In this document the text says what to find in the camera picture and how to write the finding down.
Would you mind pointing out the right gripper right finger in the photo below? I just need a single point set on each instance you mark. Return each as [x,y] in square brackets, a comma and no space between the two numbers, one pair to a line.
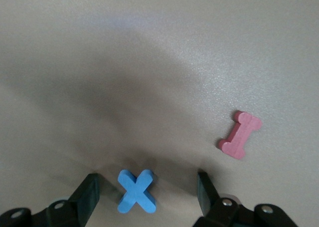
[224,214]

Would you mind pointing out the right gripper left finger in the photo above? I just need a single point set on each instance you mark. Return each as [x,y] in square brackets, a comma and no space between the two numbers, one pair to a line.
[84,202]

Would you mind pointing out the blue letter X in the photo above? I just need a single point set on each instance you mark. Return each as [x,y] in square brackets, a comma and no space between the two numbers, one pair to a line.
[135,192]

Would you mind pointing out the red letter I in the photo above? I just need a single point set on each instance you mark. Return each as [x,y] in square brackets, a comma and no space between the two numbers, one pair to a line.
[240,136]

